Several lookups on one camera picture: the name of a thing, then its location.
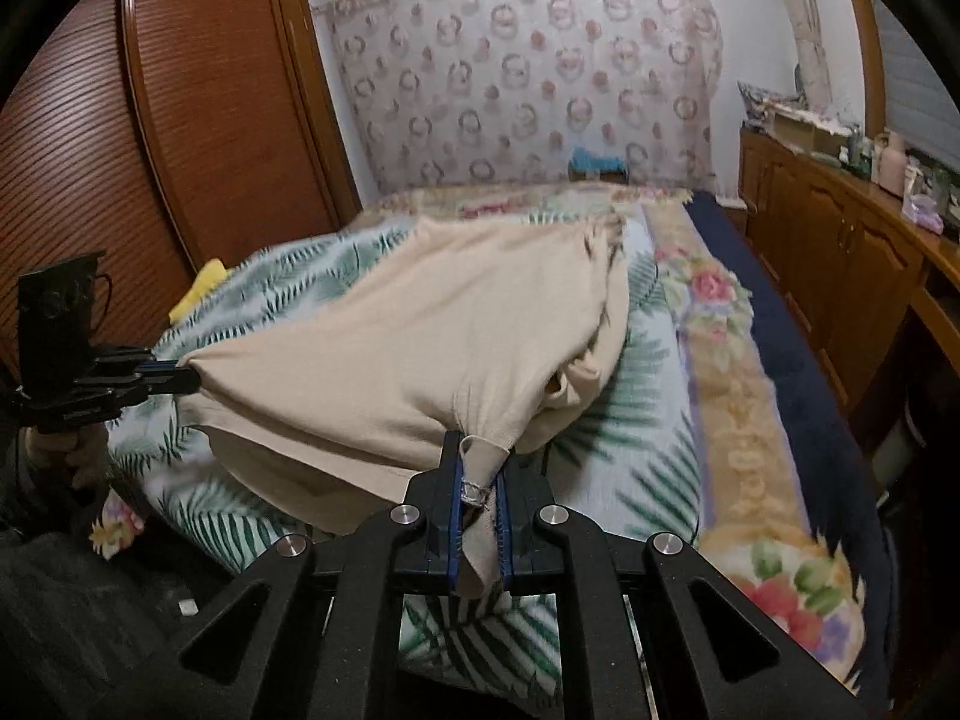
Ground patterned lace wall cloth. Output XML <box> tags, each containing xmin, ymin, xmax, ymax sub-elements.
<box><xmin>311</xmin><ymin>0</ymin><xmax>725</xmax><ymax>196</ymax></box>

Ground person's left hand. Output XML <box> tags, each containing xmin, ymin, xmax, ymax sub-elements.
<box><xmin>26</xmin><ymin>426</ymin><xmax>110</xmax><ymax>492</ymax></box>

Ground purple container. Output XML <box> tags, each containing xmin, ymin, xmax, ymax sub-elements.
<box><xmin>904</xmin><ymin>191</ymin><xmax>946</xmax><ymax>230</ymax></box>

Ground wooden window frame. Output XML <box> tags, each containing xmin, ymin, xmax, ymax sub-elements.
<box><xmin>844</xmin><ymin>0</ymin><xmax>890</xmax><ymax>136</ymax></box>

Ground window blinds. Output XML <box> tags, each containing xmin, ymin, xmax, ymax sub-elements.
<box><xmin>874</xmin><ymin>0</ymin><xmax>960</xmax><ymax>166</ymax></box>

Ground wooden sideboard cabinet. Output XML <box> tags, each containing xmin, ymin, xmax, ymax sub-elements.
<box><xmin>739</xmin><ymin>124</ymin><xmax>960</xmax><ymax>466</ymax></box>

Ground beige curtain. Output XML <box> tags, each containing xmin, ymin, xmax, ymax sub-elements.
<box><xmin>750</xmin><ymin>0</ymin><xmax>833</xmax><ymax>110</ymax></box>

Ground green leaf print blanket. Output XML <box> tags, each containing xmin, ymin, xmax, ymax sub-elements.
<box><xmin>105</xmin><ymin>210</ymin><xmax>710</xmax><ymax>720</ymax></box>

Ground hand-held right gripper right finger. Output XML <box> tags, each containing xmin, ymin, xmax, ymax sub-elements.
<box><xmin>495</xmin><ymin>456</ymin><xmax>863</xmax><ymax>720</ymax></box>

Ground floral blanket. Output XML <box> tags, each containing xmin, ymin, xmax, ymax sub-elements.
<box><xmin>90</xmin><ymin>184</ymin><xmax>871</xmax><ymax>691</ymax></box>

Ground yellow plush toy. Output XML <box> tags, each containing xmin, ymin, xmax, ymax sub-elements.
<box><xmin>169</xmin><ymin>259</ymin><xmax>227</xmax><ymax>325</ymax></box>

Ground beige printed t-shirt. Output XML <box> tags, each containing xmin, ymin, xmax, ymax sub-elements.
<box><xmin>154</xmin><ymin>214</ymin><xmax>631</xmax><ymax>601</ymax></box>

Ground patterned cloth bag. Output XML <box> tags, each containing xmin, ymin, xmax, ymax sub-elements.
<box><xmin>739</xmin><ymin>81</ymin><xmax>800</xmax><ymax>125</ymax></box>

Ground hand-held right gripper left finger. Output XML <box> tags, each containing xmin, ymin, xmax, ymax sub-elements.
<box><xmin>176</xmin><ymin>431</ymin><xmax>462</xmax><ymax>720</ymax></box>

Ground teal basket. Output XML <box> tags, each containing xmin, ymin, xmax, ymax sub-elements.
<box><xmin>570</xmin><ymin>144</ymin><xmax>627</xmax><ymax>179</ymax></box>

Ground pink bottle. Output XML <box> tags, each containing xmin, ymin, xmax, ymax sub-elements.
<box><xmin>877</xmin><ymin>131</ymin><xmax>908</xmax><ymax>192</ymax></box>

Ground navy bed sheet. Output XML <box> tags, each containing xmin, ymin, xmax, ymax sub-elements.
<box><xmin>686</xmin><ymin>191</ymin><xmax>901</xmax><ymax>706</ymax></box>

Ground brown wooden wardrobe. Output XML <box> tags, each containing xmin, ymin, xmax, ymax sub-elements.
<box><xmin>0</xmin><ymin>0</ymin><xmax>361</xmax><ymax>391</ymax></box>

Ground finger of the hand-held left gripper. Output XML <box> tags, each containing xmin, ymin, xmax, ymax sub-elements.
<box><xmin>90</xmin><ymin>343</ymin><xmax>202</xmax><ymax>380</ymax></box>
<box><xmin>88</xmin><ymin>376</ymin><xmax>202</xmax><ymax>421</ymax></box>

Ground cardboard box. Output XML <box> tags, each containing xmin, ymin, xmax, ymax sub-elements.
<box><xmin>772</xmin><ymin>109</ymin><xmax>852</xmax><ymax>155</ymax></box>

